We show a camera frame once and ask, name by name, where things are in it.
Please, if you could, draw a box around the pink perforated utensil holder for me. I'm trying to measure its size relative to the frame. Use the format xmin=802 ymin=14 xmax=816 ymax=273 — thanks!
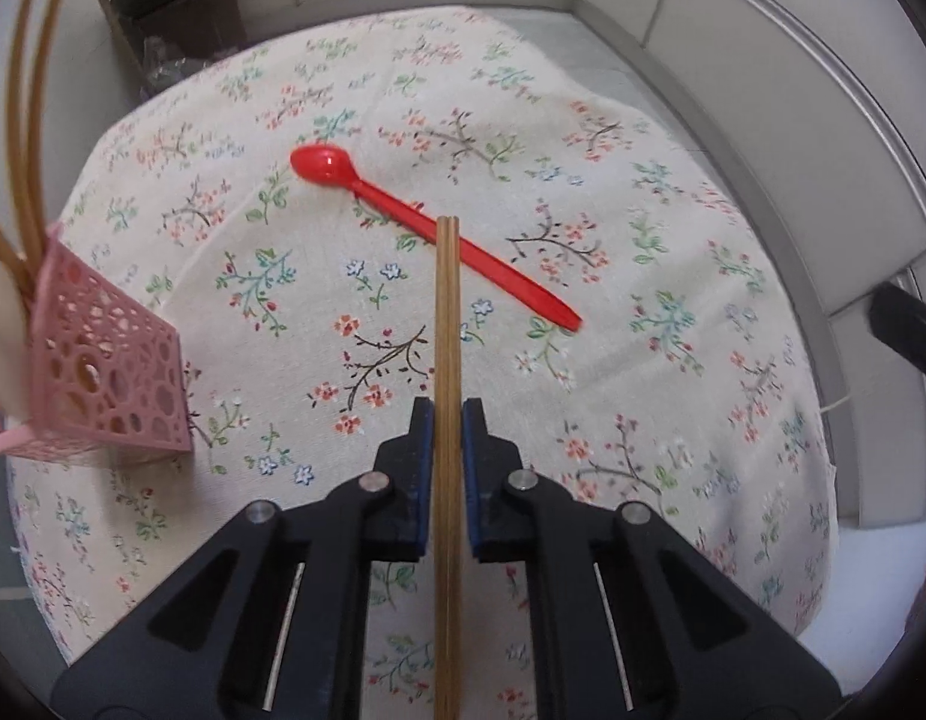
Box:
xmin=0 ymin=234 xmax=193 ymax=466

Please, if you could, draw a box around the white spoon wooden handle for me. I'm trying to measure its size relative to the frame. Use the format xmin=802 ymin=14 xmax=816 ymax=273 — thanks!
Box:
xmin=0 ymin=228 xmax=30 ymax=421

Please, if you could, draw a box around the long bamboo chopstick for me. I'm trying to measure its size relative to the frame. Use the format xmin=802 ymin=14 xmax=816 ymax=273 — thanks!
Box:
xmin=5 ymin=0 xmax=58 ymax=277
xmin=20 ymin=0 xmax=62 ymax=270

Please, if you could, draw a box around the floral tablecloth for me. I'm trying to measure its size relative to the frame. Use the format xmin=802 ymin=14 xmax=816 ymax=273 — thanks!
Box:
xmin=10 ymin=7 xmax=842 ymax=718

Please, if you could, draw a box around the red plastic spoon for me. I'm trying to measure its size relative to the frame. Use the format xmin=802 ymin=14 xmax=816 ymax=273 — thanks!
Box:
xmin=290 ymin=145 xmax=583 ymax=333

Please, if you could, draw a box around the brown trash bin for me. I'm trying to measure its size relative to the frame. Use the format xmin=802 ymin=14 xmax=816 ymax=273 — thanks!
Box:
xmin=119 ymin=0 xmax=250 ymax=64

